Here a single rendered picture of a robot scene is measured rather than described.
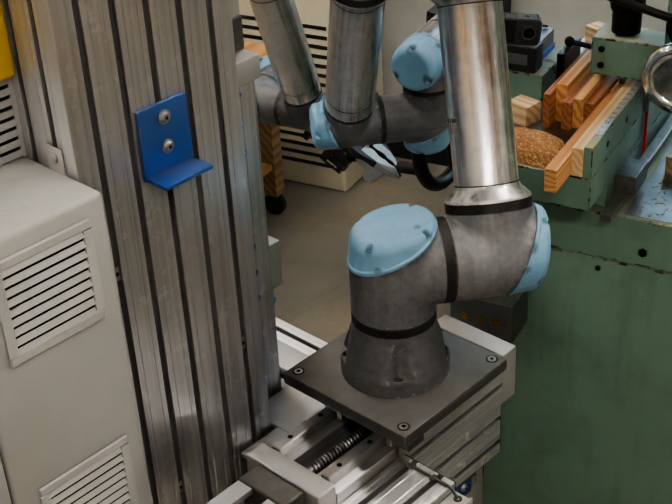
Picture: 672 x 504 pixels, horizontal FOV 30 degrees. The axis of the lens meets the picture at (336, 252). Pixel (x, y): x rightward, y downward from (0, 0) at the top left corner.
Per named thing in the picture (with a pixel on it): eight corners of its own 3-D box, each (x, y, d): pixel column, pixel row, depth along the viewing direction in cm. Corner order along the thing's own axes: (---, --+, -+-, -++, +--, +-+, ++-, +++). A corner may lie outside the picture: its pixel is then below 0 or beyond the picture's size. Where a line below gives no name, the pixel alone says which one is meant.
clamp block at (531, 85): (501, 80, 243) (502, 37, 239) (567, 91, 237) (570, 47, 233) (471, 110, 232) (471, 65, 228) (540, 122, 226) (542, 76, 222)
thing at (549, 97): (583, 79, 234) (585, 48, 231) (589, 80, 234) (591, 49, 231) (541, 127, 218) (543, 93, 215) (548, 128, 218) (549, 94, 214)
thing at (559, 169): (643, 67, 238) (645, 48, 236) (653, 69, 237) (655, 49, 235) (543, 191, 198) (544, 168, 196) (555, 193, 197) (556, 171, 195)
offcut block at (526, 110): (505, 120, 221) (505, 101, 219) (520, 112, 224) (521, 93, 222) (525, 127, 218) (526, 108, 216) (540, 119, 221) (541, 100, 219)
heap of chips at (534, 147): (496, 133, 217) (497, 113, 215) (574, 147, 211) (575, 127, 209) (476, 155, 210) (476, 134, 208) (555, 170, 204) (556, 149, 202)
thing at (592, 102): (625, 75, 235) (627, 52, 233) (635, 77, 234) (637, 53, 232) (582, 127, 217) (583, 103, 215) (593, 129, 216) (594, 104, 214)
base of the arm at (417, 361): (401, 413, 165) (400, 352, 160) (318, 370, 174) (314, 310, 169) (471, 360, 174) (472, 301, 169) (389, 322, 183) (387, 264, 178)
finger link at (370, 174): (388, 193, 248) (353, 163, 250) (402, 172, 245) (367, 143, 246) (381, 199, 246) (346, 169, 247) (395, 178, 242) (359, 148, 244)
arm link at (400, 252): (342, 288, 174) (337, 203, 167) (436, 276, 175) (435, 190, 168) (358, 337, 163) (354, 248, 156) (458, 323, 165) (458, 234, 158)
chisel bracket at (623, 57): (601, 67, 227) (604, 22, 222) (678, 78, 221) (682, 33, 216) (587, 82, 221) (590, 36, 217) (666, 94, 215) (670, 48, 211)
